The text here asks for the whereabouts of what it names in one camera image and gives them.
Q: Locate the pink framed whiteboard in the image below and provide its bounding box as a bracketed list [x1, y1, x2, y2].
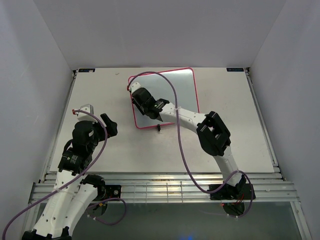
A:
[131, 67, 199, 129]

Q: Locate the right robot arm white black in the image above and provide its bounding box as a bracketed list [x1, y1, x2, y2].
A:
[129, 83, 246, 199]

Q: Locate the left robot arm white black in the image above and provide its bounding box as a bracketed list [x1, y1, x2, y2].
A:
[22, 113, 118, 240]

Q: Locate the left blue corner label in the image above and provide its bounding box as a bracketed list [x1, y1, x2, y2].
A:
[78, 68, 96, 73]

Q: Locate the blue corner label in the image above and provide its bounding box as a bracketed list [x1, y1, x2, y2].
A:
[78, 68, 96, 73]
[226, 67, 244, 72]

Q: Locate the right blue corner label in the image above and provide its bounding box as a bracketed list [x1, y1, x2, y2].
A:
[226, 67, 244, 72]

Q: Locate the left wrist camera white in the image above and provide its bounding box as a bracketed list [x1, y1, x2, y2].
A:
[72, 104, 96, 123]

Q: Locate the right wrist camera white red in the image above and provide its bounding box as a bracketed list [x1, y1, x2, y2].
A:
[127, 82, 141, 94]

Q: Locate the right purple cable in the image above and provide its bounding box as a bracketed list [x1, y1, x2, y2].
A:
[127, 71, 256, 219]

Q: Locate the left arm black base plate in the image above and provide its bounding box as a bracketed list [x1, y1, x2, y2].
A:
[96, 185, 122, 201]

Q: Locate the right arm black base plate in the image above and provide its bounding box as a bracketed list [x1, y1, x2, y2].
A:
[209, 183, 256, 200]

